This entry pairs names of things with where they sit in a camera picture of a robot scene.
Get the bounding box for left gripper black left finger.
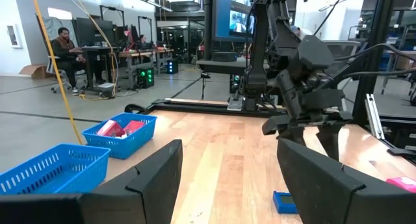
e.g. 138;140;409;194
79;139;184;224

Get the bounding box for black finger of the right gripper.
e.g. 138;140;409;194
278;126;307;146
316;122;343;162

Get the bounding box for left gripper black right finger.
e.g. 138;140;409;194
276;138;416;224

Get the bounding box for blue digital timer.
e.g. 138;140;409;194
272;190;298;215

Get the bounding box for red USB wall charger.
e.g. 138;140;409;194
96;119;126;138
123;120;146;136
385;175;416;194

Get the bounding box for grey office chair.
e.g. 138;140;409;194
321;40;365;76

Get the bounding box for black office desk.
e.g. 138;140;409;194
80;45;122;92

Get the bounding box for office chair with castors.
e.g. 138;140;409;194
45;54;74;95

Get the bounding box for blue plastic slotted basket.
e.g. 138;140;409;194
81;112;158;160
0;143;112;196

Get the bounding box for computer tower green lights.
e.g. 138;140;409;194
136;67;155;90

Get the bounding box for large lit display screen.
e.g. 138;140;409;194
202;0;258;61

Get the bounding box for computer tower blue lights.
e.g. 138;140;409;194
166;58;179;75

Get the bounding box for cardboard box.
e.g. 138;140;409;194
19;64;55;80

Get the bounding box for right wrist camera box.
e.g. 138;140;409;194
298;34;336;71

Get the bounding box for yellow hanging cable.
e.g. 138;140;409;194
30;0;84;145

